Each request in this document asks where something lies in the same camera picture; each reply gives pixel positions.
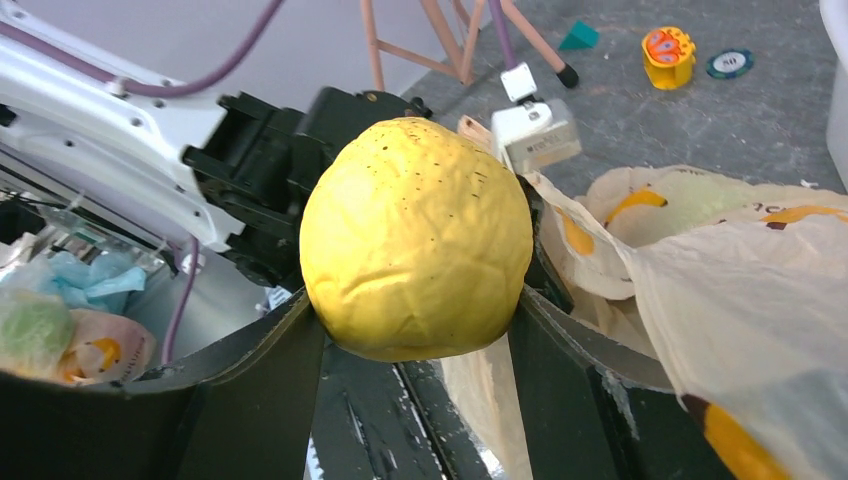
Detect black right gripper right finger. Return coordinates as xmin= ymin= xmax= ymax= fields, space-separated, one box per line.
xmin=508 ymin=287 xmax=731 ymax=479

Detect pink tripod easel stand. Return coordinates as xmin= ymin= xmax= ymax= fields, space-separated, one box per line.
xmin=360 ymin=0 xmax=579 ymax=101

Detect green white poker chip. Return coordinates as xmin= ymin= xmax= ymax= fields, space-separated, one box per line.
xmin=705 ymin=48 xmax=755 ymax=80

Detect cream banana print plastic bag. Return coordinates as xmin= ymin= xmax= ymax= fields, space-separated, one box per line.
xmin=440 ymin=115 xmax=848 ymax=480

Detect yellow fake fruit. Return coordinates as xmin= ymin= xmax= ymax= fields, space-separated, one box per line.
xmin=299 ymin=117 xmax=534 ymax=362

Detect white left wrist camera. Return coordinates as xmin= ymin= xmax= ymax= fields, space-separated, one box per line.
xmin=490 ymin=62 xmax=582 ymax=175

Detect teal wedge block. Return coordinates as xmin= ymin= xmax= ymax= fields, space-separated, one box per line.
xmin=558 ymin=20 xmax=600 ymax=51

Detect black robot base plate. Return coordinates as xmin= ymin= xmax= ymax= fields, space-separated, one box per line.
xmin=304 ymin=344 xmax=506 ymax=480

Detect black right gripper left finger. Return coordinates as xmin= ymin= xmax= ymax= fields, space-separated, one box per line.
xmin=1 ymin=292 xmax=324 ymax=479

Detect yellow orange toy cylinder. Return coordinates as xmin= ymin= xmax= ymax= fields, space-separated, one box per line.
xmin=641 ymin=26 xmax=696 ymax=90

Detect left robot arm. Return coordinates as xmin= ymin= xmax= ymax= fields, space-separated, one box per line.
xmin=1 ymin=1 xmax=430 ymax=291

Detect white plastic basin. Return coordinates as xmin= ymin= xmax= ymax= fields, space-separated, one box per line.
xmin=819 ymin=0 xmax=847 ymax=187

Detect bagged items beside workspace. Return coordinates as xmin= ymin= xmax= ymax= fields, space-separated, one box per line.
xmin=1 ymin=233 xmax=156 ymax=385

